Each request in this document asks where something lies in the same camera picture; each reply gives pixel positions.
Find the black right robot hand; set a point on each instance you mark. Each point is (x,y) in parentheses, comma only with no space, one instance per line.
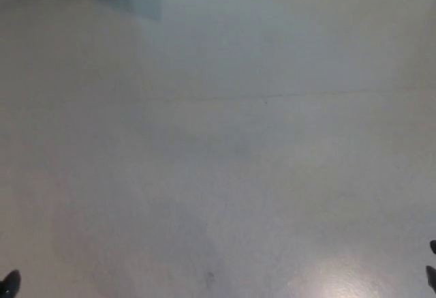
(433,275)

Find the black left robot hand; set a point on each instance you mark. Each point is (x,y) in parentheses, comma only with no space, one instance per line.
(10,286)

